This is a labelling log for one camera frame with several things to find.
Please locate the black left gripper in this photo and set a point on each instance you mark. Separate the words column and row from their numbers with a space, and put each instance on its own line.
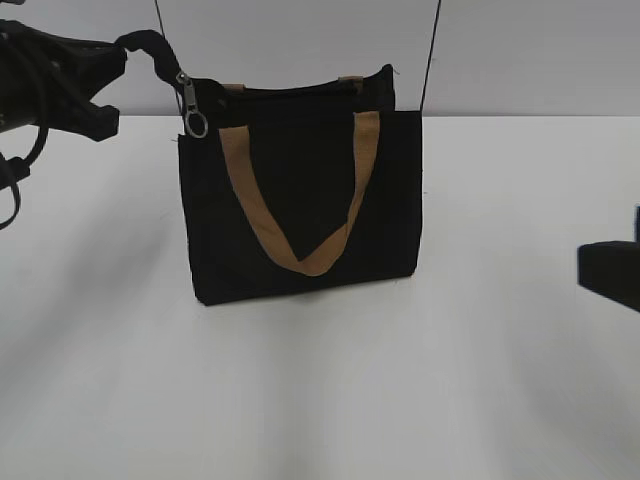
column 28, row 95

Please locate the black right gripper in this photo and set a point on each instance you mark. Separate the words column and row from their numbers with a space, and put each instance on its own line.
column 611, row 269

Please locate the silver zipper pull with ring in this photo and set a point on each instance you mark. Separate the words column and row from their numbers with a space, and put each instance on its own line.
column 195, row 122

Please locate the black canvas tote bag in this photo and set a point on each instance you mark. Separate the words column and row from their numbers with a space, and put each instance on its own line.
column 227, row 262

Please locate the tan front bag handle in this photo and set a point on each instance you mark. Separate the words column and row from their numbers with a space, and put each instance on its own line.
column 301, row 183

